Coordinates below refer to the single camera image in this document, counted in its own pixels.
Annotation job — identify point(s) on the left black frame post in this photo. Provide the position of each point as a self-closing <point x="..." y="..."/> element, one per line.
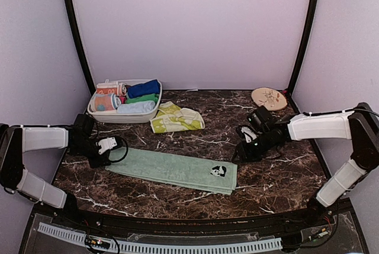
<point x="70" y="11"/>

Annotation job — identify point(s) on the black frame post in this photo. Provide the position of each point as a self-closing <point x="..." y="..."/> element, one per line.
<point x="70" y="11"/>
<point x="311" y="10"/>

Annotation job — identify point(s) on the orange patterned rolled towel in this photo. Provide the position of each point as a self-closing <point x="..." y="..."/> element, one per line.
<point x="109" y="87"/>

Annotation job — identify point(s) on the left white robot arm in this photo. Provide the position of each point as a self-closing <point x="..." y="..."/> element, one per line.
<point x="17" y="140"/>

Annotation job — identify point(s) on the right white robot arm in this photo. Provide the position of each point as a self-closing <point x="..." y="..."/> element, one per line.
<point x="358" y="125"/>

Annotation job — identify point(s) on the right black frame post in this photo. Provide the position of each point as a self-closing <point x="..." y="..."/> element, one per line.
<point x="311" y="10"/>

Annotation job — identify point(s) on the yellow-green patterned towel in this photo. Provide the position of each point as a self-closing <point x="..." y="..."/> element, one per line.
<point x="172" y="118"/>

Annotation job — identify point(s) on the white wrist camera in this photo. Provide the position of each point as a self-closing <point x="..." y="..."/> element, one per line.
<point x="246" y="133"/>
<point x="107" y="144"/>

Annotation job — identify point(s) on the green rolled towel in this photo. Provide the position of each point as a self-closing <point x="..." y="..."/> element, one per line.
<point x="147" y="97"/>

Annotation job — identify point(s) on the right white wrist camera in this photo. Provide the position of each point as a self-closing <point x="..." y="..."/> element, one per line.
<point x="246" y="133"/>

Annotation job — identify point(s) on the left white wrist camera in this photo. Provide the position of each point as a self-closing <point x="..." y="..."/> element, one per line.
<point x="107" y="144"/>

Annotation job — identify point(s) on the white plastic basket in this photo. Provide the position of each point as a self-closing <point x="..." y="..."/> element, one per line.
<point x="115" y="117"/>

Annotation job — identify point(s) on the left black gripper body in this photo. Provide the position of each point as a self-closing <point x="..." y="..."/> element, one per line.
<point x="93" y="163"/>

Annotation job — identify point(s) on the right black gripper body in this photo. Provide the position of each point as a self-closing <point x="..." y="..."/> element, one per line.
<point x="258" y="151"/>

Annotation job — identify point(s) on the orange blue rolled towel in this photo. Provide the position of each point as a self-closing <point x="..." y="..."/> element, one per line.
<point x="105" y="102"/>

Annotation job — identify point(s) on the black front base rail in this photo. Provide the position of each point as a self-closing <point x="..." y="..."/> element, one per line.
<point x="200" y="214"/>

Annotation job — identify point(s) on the pale blue rolled towel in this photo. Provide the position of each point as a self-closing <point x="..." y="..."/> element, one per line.
<point x="137" y="107"/>

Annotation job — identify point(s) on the cream bird-pattern plate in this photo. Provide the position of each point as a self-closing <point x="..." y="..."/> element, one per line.
<point x="269" y="98"/>

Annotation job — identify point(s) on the white slotted cable duct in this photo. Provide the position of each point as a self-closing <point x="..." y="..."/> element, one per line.
<point x="98" y="244"/>

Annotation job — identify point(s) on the sage green towel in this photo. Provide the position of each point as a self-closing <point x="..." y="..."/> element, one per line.
<point x="184" y="171"/>

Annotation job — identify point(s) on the pink red rolled towel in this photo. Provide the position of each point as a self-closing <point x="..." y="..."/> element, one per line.
<point x="123" y="93"/>

